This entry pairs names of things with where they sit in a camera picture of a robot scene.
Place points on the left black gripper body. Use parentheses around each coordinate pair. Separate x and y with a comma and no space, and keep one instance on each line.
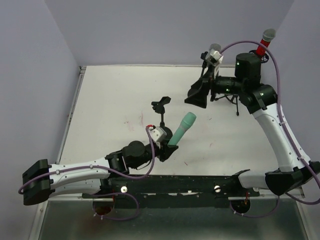
(164,146)

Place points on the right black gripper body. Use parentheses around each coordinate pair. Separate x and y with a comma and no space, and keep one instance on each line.
(210,85)

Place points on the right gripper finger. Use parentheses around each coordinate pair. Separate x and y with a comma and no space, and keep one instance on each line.
(203,84)
(197,97)

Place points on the black tripod shock-mount stand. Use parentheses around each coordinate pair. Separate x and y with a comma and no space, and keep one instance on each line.
(233,98)

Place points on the teal microphone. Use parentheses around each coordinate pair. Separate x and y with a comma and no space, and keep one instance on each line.
(185,124)

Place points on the black round-base stand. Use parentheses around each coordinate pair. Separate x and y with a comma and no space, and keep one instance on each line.
(204,63)
(159,108)

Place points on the black microphone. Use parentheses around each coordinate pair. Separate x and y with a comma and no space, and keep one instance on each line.
(213,48)

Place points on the red rhinestone microphone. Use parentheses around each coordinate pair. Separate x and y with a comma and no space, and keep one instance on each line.
(267,36)

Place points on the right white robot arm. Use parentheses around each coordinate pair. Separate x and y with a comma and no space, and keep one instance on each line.
(261,100)

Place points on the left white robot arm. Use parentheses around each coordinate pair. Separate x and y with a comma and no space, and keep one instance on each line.
(42,180)

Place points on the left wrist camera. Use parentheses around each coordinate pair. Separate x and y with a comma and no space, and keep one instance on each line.
(157,134)

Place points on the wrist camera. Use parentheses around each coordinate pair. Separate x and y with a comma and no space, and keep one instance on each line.
(157,134)
(214,58)

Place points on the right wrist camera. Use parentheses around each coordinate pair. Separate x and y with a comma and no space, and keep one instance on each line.
(214,58)

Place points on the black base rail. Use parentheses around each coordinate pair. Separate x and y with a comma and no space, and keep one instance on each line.
(174,191)

